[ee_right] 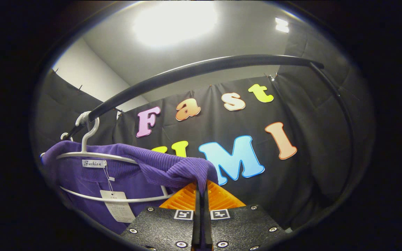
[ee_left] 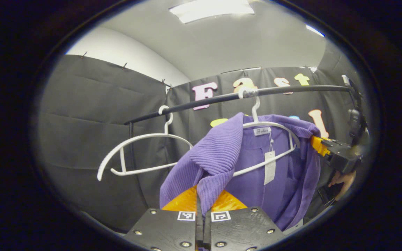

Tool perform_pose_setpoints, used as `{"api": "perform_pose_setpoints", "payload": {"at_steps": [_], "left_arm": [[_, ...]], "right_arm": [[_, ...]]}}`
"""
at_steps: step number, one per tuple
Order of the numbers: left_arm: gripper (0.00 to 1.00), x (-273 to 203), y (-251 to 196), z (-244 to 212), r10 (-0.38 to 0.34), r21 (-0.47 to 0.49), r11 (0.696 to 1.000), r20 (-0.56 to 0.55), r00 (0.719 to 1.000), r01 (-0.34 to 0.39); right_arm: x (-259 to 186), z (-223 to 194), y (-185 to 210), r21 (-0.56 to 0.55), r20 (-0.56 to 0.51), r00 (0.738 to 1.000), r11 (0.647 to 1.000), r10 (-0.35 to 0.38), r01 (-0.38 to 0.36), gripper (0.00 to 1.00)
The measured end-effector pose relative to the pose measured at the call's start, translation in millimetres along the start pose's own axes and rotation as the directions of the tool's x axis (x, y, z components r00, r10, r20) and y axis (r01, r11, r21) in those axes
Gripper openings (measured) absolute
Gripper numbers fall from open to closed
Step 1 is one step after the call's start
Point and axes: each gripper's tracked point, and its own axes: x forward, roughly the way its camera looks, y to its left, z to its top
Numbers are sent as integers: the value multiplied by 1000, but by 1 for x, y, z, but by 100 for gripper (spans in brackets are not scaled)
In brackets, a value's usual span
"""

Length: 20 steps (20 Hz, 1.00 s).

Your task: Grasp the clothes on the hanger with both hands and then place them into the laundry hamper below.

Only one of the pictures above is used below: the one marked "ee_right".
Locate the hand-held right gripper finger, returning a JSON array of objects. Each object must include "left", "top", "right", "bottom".
[
  {"left": 201, "top": 180, "right": 289, "bottom": 251},
  {"left": 120, "top": 182, "right": 201, "bottom": 251}
]

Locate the purple knit jacket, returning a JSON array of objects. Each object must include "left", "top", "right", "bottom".
[{"left": 40, "top": 142, "right": 219, "bottom": 235}]

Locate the black clothes rack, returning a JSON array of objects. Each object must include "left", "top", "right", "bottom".
[{"left": 63, "top": 54, "right": 355, "bottom": 223}]

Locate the rectangular ceiling light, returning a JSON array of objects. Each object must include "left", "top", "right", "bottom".
[
  {"left": 275, "top": 17, "right": 289, "bottom": 33},
  {"left": 133, "top": 2, "right": 219, "bottom": 47}
]

